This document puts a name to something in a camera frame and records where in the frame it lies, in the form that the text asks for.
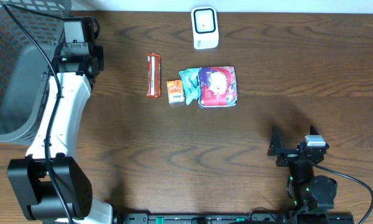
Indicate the red brown snack bar wrapper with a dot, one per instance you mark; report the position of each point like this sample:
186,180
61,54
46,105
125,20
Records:
154,68

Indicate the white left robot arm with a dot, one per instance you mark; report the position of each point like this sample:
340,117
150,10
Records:
48,183

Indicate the white barcode scanner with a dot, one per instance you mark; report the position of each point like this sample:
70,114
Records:
204,24

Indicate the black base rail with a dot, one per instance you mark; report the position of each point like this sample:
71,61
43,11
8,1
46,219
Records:
258,218

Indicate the purple red sanitary pad pack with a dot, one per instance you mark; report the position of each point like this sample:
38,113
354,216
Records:
218,87

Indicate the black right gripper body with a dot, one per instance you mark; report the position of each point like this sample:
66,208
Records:
288,155

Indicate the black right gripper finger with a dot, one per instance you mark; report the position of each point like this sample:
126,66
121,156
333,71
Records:
313,130
275,145

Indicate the teal green wipes packet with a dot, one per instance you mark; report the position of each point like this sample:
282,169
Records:
191,85

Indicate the grey plastic mesh basket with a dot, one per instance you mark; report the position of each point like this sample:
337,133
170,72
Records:
26,28

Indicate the orange tissue pack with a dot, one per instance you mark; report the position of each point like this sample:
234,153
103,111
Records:
175,91

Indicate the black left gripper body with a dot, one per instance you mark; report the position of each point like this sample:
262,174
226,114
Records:
78,50

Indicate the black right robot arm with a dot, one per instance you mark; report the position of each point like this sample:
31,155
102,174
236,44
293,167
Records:
313,195

